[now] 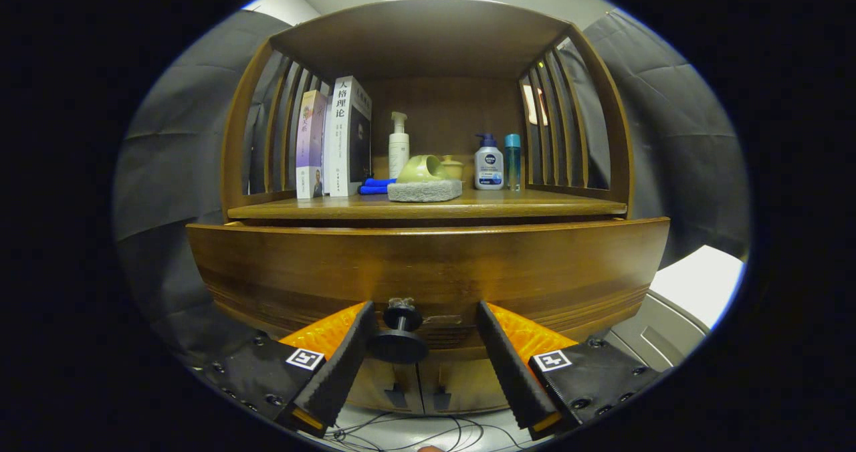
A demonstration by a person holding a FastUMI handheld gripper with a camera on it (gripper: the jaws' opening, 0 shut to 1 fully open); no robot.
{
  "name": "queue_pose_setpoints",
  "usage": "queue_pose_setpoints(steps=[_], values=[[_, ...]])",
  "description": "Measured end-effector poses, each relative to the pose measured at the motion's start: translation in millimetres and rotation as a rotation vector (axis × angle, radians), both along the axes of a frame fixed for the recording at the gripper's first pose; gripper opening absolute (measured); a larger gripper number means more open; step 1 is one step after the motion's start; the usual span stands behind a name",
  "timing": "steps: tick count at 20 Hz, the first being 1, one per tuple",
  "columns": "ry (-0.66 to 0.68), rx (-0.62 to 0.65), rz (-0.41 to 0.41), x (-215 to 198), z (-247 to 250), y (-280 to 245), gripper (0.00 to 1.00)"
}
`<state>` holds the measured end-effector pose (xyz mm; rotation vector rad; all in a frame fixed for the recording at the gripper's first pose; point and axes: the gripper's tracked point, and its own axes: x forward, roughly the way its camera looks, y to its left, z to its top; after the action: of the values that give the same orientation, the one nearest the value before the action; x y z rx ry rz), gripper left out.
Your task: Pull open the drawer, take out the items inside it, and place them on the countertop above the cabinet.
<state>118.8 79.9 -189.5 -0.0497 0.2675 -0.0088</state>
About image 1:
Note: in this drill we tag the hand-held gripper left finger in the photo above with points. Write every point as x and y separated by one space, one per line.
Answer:
344 365

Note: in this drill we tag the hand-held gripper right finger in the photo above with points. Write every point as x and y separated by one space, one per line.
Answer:
509 365

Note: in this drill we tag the brown wooden drawer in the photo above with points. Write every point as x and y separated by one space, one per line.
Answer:
468 271

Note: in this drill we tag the wooden cabinet door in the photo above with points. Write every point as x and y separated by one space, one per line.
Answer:
374 392
468 385

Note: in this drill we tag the wooden countertop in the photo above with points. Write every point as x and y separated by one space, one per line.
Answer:
535 204

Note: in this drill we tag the brown wooden cabinet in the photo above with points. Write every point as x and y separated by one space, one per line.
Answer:
428 37

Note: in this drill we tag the blue folded cloth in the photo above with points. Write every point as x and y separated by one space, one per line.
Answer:
374 186

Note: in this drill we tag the white lotion bottle blue cap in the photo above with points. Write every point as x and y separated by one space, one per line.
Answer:
489 168

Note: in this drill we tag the yellow lidded teacup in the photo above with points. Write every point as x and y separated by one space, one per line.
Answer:
455 169

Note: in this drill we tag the teal slim bottle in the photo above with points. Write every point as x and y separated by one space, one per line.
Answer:
513 161

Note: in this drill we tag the purple book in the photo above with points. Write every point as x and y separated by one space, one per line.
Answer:
309 144

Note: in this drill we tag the white pump bottle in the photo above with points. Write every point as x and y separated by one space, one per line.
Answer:
398 148

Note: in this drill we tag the white book with portrait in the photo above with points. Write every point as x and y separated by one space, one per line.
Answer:
342 138

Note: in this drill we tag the black backdrop cloth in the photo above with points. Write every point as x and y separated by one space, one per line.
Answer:
187 158

